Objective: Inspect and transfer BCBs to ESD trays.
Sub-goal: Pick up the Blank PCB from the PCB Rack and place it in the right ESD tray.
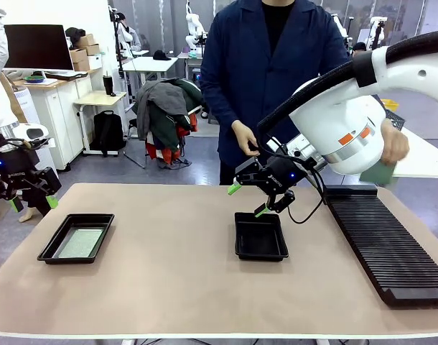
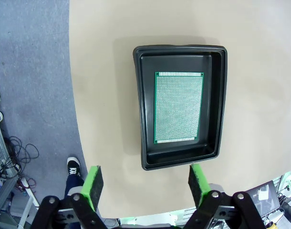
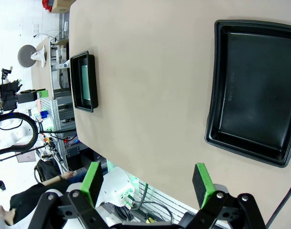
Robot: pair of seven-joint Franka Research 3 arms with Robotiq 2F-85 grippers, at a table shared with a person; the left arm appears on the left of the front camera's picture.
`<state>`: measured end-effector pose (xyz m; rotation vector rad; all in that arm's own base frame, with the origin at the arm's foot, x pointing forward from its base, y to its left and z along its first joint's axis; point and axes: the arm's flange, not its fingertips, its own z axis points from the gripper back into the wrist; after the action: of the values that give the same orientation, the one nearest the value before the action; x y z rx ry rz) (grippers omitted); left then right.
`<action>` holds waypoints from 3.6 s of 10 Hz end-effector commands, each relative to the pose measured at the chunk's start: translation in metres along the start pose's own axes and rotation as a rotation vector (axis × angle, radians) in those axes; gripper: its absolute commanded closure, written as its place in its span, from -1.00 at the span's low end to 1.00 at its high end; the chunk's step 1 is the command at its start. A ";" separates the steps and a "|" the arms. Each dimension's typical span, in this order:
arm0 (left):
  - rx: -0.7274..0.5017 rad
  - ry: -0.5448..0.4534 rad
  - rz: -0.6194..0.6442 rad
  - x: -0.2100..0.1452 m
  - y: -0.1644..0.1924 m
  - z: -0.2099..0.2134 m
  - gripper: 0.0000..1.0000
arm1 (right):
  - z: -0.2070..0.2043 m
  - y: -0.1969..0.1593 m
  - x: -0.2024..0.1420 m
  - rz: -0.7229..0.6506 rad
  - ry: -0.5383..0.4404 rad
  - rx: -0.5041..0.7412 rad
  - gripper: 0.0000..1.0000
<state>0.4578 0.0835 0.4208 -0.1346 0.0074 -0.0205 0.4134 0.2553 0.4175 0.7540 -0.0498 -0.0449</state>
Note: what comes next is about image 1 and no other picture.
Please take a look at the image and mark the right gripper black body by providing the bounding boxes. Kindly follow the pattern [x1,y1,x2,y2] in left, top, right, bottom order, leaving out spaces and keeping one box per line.
[258,156,308,197]

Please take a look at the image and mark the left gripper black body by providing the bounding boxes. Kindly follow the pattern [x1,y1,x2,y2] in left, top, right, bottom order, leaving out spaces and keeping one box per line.
[0,147,47,188]

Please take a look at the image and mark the green perforated circuit board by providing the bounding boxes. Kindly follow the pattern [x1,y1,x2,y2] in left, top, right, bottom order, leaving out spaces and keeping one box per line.
[57,229,104,259]
[358,160,398,188]

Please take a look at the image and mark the person's right forearm navy sleeve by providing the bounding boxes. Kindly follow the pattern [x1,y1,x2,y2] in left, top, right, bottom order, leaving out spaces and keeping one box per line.
[200,77,243,129]

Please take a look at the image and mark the black plastic ESD tray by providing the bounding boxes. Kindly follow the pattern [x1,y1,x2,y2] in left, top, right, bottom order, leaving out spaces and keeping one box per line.
[234,211,289,262]
[37,213,116,266]

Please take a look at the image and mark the person's right hand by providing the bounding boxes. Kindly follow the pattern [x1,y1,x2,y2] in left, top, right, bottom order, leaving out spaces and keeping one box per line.
[231,120,261,157]

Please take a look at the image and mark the person's left hand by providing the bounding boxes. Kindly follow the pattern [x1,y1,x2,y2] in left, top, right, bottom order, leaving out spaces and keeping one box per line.
[379,118,410,167]

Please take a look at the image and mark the white air purifier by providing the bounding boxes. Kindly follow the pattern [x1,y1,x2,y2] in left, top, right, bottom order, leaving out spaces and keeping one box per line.
[14,88,40,125]

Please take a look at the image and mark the white storage cabinet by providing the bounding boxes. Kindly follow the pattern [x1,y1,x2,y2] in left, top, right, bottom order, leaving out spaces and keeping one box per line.
[14,68,98,172]

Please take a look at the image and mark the brown paper bag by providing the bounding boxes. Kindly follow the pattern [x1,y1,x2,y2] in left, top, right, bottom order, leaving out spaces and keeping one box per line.
[0,71,28,124]

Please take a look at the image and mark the black backpack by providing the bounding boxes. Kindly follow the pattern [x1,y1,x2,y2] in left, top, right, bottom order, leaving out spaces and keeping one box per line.
[90,110,127,158]

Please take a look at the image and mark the person in navy coat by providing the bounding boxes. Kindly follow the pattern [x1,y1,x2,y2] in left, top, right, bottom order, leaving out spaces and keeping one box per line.
[199,0,353,186]

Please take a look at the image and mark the small white rolling table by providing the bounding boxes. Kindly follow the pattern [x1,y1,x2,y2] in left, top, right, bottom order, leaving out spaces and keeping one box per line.
[73,91,129,158]

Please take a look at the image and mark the black slotted board rack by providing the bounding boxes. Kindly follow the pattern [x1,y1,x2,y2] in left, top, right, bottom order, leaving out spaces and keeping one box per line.
[322,184,438,308]

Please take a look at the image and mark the pile of jackets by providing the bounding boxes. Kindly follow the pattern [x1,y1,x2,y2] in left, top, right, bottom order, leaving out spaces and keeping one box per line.
[131,77,205,170]

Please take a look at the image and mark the black computer monitor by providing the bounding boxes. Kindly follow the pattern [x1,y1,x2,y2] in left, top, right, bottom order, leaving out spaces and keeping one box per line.
[3,24,75,72]

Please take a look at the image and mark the black mesh basket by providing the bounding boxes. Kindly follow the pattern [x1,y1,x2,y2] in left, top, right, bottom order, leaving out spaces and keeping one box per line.
[383,109,407,131]

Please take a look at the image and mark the white side table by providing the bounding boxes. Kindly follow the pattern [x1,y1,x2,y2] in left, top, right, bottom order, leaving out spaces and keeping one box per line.
[391,127,438,180]

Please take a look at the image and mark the white office desk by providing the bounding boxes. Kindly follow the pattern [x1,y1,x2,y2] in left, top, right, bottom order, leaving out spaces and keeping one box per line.
[122,55,180,94]

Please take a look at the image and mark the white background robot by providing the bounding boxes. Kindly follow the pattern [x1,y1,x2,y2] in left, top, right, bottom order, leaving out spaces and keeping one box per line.
[368,16,387,51]
[185,0,208,50]

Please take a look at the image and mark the background seated person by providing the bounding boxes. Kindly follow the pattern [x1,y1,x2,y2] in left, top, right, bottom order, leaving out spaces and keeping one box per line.
[113,12,143,55]

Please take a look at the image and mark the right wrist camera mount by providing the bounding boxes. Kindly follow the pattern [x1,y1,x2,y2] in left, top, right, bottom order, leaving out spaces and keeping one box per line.
[267,138,327,170]

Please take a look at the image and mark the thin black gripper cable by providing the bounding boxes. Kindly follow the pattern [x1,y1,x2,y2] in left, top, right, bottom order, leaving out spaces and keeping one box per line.
[256,142,330,226]

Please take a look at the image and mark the black corrugated cable conduit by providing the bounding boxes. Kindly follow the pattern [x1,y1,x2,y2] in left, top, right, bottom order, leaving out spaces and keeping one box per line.
[256,29,438,136]

